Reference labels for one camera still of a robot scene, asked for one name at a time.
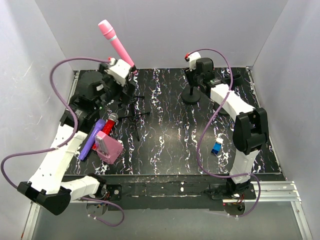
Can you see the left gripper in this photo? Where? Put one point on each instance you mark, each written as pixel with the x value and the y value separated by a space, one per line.
pixel 124 97

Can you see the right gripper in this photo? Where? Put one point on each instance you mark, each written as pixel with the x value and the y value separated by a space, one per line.
pixel 189 75

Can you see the black round-base stand white mic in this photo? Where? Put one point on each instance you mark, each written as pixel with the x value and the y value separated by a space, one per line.
pixel 190 95

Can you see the black tripod shock-mount stand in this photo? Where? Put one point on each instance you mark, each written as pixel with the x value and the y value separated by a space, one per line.
pixel 133 116

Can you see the red glitter microphone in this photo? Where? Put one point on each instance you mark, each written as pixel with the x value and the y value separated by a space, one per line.
pixel 104 126

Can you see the purple microphone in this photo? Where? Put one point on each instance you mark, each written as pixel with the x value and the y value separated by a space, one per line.
pixel 91 140

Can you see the pink microphone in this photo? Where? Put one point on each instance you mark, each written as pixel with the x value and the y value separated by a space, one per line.
pixel 109 33

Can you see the black tripod stand pink mic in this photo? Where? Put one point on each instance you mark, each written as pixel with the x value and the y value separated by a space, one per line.
pixel 131 84

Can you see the white microphone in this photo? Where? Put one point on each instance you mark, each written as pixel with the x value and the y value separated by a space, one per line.
pixel 113 117

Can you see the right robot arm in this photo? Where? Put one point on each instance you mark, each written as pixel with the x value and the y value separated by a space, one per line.
pixel 250 131

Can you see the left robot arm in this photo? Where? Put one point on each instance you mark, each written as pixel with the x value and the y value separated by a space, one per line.
pixel 47 188

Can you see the black marble mat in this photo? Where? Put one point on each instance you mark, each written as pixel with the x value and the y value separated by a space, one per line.
pixel 173 138

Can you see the pink metronome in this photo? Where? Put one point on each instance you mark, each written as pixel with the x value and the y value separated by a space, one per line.
pixel 107 148

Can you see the blue white small toy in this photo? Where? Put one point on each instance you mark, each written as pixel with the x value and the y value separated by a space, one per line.
pixel 217 146

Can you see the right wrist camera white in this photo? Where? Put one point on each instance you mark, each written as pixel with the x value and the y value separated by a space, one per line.
pixel 192 59

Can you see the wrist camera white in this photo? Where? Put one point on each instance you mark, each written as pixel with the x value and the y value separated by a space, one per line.
pixel 119 70
pixel 192 59

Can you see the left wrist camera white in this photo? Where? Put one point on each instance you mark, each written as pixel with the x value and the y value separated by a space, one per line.
pixel 119 70

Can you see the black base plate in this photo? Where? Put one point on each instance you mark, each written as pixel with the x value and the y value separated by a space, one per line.
pixel 158 192

